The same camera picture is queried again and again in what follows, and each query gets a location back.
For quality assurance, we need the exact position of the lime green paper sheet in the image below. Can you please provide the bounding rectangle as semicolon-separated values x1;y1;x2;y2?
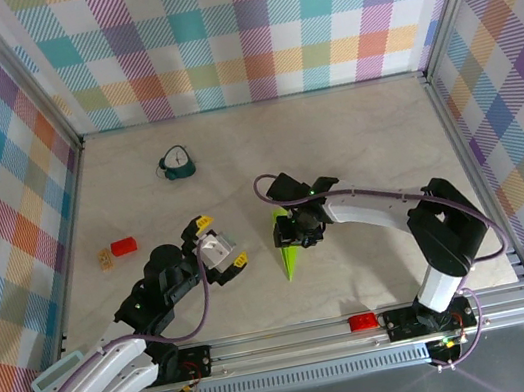
268;205;306;284

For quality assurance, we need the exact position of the red toy brick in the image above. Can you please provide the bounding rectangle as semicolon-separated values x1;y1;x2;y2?
108;235;141;258

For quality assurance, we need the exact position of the small tan wooden block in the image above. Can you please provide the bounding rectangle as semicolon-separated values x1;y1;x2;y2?
95;246;116;271

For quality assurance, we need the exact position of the teal alarm clock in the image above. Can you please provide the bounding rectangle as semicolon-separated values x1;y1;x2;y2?
151;141;199;185

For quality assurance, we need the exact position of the light teal calculator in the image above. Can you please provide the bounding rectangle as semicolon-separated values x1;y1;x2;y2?
26;351;92;392

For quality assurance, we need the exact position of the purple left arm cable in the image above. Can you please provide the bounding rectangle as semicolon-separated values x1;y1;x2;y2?
0;244;229;392

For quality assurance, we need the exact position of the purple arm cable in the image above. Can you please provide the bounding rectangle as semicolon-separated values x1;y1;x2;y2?
251;134;524;392
0;244;229;392

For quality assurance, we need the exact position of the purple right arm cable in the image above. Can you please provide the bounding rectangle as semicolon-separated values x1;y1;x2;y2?
251;134;524;392

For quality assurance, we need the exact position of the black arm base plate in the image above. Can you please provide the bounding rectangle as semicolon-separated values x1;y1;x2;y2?
166;342;218;384
381;295;480;343

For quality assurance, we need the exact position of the aluminium side rail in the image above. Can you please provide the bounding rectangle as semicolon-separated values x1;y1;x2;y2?
19;138;122;363
421;62;524;294

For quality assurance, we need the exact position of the long aluminium frame rail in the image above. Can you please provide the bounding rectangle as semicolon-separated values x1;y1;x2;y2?
20;280;524;392

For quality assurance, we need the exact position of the red block on rail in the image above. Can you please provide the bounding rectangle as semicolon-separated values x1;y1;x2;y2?
346;310;381;334

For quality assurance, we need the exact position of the slotted metal cable duct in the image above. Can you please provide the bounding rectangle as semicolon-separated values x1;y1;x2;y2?
161;344;434;392

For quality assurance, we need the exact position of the thin aluminium rail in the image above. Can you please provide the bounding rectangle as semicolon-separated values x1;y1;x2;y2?
77;68;430;142

